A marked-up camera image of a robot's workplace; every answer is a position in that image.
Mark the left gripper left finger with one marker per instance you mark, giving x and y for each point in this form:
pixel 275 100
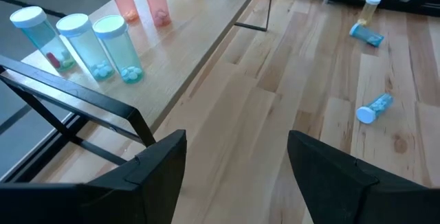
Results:
pixel 154 189

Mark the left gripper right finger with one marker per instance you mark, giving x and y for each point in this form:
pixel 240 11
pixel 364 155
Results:
pixel 330 189

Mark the blue bottle white tablets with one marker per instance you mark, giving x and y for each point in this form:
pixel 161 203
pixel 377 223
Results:
pixel 374 109
pixel 366 35

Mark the green bottle mixed pills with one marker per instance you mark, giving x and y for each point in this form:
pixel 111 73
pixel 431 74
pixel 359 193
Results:
pixel 38 35

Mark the pale yellow medicine bottle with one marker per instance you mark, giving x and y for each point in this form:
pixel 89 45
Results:
pixel 369 11

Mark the wooden shelf black frame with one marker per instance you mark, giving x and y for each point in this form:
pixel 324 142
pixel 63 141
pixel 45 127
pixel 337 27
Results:
pixel 178 38

